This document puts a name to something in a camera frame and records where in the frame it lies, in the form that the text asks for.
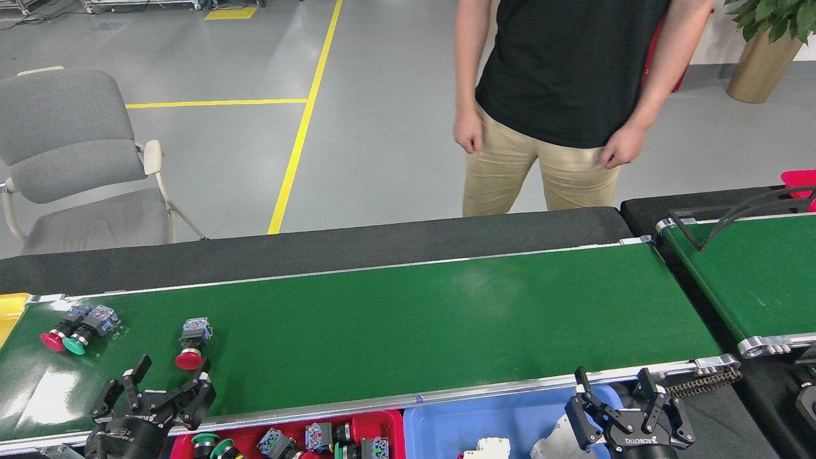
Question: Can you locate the red plastic tray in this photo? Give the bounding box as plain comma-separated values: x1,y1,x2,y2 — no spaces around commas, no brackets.
170,410,406,459

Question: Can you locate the green ring push button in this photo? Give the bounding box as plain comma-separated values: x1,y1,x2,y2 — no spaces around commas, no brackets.
191,433,221,459

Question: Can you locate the yellow plastic tray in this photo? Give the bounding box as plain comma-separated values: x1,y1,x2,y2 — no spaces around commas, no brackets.
0,293,31,348

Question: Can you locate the person's right hand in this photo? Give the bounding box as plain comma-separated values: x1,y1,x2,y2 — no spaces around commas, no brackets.
453,108,485,155

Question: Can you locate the black drive chain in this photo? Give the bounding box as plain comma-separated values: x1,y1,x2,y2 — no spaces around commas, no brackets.
663,368,743,399

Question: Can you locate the grey fabric armchair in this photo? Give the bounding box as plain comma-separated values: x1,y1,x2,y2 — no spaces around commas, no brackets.
0,66,206,256

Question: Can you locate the blue plastic tray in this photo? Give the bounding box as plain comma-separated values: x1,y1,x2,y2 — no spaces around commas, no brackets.
403,382,629,459

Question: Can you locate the black guide frame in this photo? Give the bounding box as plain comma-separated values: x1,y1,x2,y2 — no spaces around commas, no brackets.
668,185,816,252

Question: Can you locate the red plastic bin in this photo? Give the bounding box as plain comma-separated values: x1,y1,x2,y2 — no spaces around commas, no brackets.
781,170,816,212

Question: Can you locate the green feeder conveyor belt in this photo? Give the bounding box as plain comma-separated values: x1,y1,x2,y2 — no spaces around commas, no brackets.
655,210,816,359

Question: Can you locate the blue grey push button switch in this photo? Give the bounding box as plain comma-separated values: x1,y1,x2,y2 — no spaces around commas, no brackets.
305,422,351,453
333,436,390,459
257,428,305,459

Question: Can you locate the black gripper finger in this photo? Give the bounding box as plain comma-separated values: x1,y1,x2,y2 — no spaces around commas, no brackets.
631,368,696,447
91,355,152,425
147,373,216,428
564,367,629,450

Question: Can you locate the red mushroom push button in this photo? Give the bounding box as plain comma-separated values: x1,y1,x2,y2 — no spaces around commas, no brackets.
40,303,95,353
175,317,213,371

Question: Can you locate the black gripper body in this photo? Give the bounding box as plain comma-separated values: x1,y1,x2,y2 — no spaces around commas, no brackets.
86,408,176,459
602,430,678,459

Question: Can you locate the potted plant gold pot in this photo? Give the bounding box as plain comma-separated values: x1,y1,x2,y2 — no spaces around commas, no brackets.
725,0,816,105

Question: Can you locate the person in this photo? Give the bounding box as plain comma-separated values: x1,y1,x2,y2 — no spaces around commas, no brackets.
453,0,715,217

